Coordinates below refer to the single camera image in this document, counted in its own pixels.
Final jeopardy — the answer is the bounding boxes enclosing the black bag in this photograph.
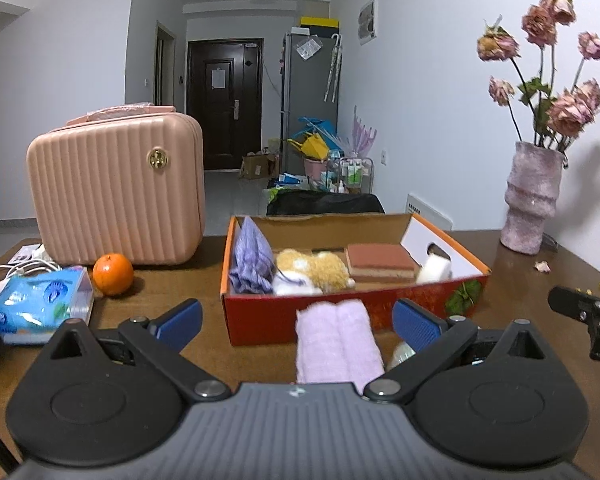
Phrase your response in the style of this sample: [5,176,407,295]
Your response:
[266,191,385,217]

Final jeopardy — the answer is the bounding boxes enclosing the pink and beige sponge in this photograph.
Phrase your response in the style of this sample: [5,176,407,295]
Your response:
[345,243,423,281]

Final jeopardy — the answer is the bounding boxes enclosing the grey interior door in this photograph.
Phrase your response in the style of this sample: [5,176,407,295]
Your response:
[155,21,177,111]

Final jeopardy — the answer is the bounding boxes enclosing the yellow and black box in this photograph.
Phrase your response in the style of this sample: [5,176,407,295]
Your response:
[299,16,341,34]

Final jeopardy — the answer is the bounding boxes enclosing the small white flat box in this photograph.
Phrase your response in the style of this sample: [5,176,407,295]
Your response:
[9,244,45,263]

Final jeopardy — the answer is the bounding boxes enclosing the pink textured vase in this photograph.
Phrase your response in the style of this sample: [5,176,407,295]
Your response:
[500,141,567,255]

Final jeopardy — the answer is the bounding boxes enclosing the bunch of dried pink roses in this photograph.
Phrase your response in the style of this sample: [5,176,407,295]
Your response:
[476,0,600,153]

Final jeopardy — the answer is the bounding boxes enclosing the lavender towel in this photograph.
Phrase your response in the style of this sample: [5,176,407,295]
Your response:
[295,299,386,386]

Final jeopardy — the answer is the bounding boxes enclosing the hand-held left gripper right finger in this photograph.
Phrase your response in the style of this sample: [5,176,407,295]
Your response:
[363,298,557,405]

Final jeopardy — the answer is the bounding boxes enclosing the white wall electrical panel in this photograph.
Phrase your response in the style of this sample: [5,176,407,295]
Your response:
[358,0,379,45]

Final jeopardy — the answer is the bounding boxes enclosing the white and tan plush toy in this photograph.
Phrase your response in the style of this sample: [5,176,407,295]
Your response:
[271,248,357,296]

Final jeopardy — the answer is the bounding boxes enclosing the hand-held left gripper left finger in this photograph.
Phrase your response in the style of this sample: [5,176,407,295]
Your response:
[44,298,232,403]

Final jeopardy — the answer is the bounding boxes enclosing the pale plastic bag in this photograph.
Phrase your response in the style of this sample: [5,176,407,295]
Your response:
[386,341,417,372]

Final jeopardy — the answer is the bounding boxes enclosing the pink ribbed suitcase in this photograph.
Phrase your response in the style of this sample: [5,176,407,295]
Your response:
[26,105,205,267]

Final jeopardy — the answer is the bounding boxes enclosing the brown cardboard box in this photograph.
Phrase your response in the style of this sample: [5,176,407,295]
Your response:
[241,154,278,181]

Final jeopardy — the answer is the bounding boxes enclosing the pink bucket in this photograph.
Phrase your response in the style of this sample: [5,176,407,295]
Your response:
[304,156,331,178]

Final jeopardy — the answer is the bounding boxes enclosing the yellow bag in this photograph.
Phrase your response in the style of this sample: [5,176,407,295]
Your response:
[287,132,329,161]

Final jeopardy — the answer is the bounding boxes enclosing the blue green packets pile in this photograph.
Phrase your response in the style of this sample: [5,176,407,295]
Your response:
[265,172,313,201]

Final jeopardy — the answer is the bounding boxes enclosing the orange fruit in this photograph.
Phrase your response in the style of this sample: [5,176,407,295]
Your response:
[92,253,134,296]

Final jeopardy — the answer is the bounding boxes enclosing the white hanging umbrella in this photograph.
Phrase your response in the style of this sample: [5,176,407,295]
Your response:
[324,34,342,103]

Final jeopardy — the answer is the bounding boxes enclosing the lavender umbrella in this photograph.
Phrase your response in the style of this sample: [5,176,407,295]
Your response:
[350,106,378,158]

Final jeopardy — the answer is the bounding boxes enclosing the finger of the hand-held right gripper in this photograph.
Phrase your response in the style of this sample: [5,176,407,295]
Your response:
[547,285,600,320]

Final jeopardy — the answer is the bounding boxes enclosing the blue tissue pack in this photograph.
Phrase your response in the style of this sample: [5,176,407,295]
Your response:
[0,266,95,346]

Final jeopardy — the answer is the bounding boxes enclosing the dark brown entrance door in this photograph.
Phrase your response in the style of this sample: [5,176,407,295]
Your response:
[186,39,264,171]

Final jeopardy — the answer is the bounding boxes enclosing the red cardboard box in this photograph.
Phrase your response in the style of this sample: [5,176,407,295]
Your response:
[219,212,492,347]

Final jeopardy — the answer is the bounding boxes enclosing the trolley with bottles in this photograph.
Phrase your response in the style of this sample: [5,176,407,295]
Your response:
[320,156,376,196]

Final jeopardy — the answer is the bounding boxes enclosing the grey refrigerator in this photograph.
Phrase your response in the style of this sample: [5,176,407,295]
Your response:
[280,33,340,181]

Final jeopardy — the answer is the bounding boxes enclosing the lavender drawstring pouch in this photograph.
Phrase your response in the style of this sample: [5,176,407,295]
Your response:
[228,216,276,295]

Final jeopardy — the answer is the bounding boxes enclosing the clear plastic bag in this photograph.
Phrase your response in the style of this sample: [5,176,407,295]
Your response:
[297,37,323,60]

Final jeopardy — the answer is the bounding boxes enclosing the white charging cable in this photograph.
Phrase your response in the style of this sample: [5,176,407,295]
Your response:
[0,255,61,303]

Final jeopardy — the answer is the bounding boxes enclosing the white foam roll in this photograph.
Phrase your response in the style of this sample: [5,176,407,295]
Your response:
[416,254,453,283]

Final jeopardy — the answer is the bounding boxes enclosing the blue umbrella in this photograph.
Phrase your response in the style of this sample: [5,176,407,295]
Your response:
[287,117,338,148]

